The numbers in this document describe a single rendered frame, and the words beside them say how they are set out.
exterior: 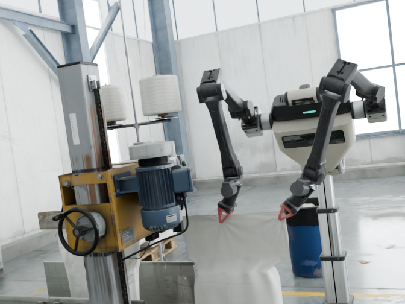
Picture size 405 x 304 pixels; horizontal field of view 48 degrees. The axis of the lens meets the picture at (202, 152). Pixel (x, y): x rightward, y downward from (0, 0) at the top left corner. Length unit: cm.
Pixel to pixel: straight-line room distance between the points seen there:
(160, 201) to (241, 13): 904
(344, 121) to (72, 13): 661
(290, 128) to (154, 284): 117
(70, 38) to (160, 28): 329
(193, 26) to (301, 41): 257
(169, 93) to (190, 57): 904
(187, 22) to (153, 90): 922
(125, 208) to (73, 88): 51
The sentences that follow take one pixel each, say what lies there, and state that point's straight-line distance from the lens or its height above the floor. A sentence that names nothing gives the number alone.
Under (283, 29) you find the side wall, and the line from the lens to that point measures 1024.
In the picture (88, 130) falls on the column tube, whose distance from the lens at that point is 177.
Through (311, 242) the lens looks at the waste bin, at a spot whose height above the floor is 33.
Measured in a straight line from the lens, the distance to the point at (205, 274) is 210.
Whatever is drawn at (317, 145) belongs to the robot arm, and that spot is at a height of 133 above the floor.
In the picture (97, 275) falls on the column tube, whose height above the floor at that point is 93.
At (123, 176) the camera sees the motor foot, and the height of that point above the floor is 130.
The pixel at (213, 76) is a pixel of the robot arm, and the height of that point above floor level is 165.
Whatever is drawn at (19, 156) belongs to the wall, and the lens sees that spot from 708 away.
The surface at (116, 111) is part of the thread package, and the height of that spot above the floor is 157.
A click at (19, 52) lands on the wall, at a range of 744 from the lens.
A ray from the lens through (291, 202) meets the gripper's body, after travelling 192.
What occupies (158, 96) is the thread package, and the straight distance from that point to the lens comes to 183.
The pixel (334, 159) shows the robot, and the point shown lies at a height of 121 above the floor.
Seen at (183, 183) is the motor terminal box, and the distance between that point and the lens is 173.
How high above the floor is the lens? 145
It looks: 3 degrees down
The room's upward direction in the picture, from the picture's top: 7 degrees counter-clockwise
